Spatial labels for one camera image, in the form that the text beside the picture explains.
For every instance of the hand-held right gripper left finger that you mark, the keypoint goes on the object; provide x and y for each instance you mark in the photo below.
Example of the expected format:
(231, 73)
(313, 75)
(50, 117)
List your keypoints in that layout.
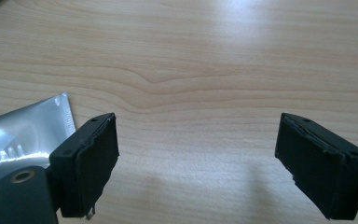
(84, 168)

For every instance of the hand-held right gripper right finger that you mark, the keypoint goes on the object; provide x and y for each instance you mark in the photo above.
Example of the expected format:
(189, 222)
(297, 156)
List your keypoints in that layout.
(320, 174)

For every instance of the silver foil packet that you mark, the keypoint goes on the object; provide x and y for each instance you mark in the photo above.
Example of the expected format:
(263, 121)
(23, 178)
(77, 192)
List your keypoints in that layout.
(28, 133)

